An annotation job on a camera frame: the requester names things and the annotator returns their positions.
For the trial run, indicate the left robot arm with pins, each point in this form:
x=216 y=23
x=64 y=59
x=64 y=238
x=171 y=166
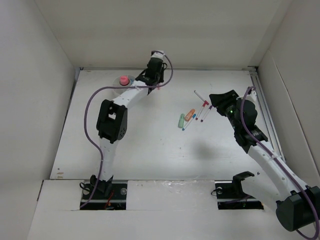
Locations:
x=112 y=121

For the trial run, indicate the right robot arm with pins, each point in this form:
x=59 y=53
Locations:
x=295 y=203

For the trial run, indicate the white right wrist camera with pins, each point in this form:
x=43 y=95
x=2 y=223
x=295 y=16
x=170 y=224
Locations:
x=252 y=95

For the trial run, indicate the pink capped marker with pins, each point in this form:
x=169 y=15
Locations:
x=197 y=94

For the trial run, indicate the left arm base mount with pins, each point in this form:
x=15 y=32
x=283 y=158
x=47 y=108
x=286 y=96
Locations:
x=109 y=195

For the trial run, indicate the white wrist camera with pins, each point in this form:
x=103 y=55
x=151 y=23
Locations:
x=159 y=54
x=252 y=95

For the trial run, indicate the green correction tape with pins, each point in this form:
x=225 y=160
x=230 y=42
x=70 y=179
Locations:
x=181 y=121

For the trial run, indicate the purple capped marker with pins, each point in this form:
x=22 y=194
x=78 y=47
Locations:
x=206 y=113

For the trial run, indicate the orange correction tape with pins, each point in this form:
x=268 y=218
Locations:
x=189 y=115

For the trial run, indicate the white round divided container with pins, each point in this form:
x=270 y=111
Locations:
x=118 y=90

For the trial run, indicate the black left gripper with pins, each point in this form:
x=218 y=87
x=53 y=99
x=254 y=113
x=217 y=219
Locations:
x=160 y=79

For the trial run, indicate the red capped marker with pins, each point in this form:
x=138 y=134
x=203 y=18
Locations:
x=200 y=111

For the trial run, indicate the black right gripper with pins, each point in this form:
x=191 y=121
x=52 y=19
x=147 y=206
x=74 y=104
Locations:
x=221 y=100

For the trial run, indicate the aluminium side rail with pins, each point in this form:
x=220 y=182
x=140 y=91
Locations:
x=272 y=134

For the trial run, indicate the blue capped marker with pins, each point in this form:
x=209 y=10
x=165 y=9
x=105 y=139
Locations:
x=189 y=122

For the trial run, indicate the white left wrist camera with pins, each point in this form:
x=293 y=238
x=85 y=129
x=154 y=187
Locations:
x=159 y=54

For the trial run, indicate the pink glue bottle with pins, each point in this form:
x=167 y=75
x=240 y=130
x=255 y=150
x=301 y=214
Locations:
x=124 y=80

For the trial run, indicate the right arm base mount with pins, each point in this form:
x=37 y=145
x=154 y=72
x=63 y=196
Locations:
x=230 y=195

